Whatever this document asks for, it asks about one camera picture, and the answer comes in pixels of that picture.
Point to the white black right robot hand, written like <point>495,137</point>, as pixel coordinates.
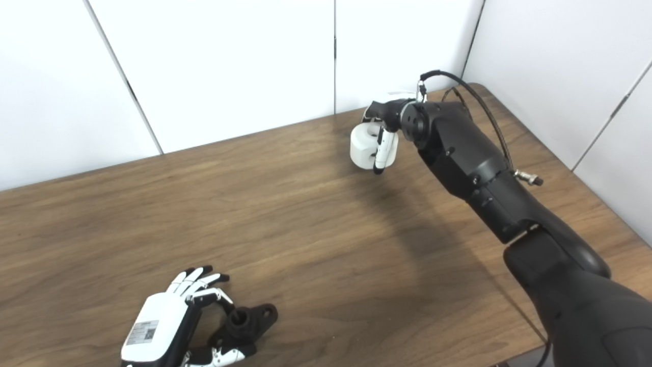
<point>388,148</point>

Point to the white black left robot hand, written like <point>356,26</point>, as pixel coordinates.
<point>153,326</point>

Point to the round white plastic piece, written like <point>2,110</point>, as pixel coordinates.
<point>362,148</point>

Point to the black plastic holder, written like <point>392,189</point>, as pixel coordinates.
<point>249,321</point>

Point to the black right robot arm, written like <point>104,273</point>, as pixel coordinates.
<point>473,163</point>

